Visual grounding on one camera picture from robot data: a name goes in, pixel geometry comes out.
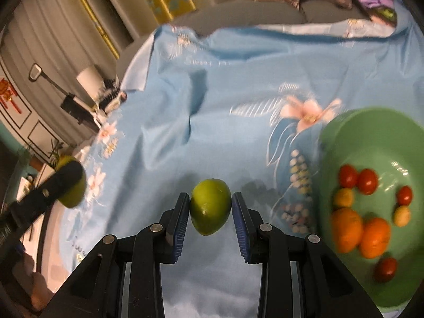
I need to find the gold wall trim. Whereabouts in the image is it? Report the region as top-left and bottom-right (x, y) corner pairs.
(66, 0), (120, 58)

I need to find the black device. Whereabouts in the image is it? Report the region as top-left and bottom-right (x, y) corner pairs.
(60, 94), (100, 130)

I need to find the grey sofa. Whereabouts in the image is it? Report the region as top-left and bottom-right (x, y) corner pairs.
(114, 0), (375, 73)

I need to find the grey curtain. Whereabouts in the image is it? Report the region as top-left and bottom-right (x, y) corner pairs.
(0, 0), (285, 113)

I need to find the lime green garment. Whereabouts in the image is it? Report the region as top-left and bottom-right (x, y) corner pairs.
(378, 7), (397, 24)

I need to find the green bowl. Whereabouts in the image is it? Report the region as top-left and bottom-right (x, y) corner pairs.
(318, 106), (424, 308)

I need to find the small red cherry tomato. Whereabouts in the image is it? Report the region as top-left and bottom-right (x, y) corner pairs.
(397, 186), (413, 206)

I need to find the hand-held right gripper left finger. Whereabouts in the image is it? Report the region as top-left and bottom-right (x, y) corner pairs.
(40, 192), (191, 318)

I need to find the dark red tomato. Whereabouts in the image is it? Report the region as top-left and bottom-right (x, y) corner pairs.
(374, 257), (398, 283)

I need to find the white cylindrical lamp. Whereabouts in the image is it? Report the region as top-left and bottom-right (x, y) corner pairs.
(76, 65), (105, 101)

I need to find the yellow cherry tomato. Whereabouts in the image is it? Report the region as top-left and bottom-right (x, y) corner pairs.
(333, 188), (354, 209)
(393, 205), (412, 228)

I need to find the red wall decoration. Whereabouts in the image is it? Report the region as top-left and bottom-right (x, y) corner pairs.
(0, 79), (21, 113)

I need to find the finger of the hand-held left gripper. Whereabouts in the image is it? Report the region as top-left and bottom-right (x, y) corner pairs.
(7, 161), (85, 239)

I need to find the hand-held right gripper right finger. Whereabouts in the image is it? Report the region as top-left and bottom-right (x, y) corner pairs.
(231, 192), (381, 318)

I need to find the orange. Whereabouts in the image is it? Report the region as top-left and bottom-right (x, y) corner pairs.
(360, 218), (392, 259)
(330, 208), (364, 253)

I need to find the black framed handle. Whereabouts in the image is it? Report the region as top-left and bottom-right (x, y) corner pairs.
(28, 64), (43, 82)

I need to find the white cable bundle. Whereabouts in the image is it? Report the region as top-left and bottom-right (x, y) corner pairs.
(93, 76), (128, 123)

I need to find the blue floral bed sheet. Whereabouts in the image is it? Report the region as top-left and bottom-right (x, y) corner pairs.
(43, 7), (424, 318)

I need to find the potted green plant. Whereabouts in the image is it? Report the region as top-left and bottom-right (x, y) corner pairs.
(46, 141), (66, 166)

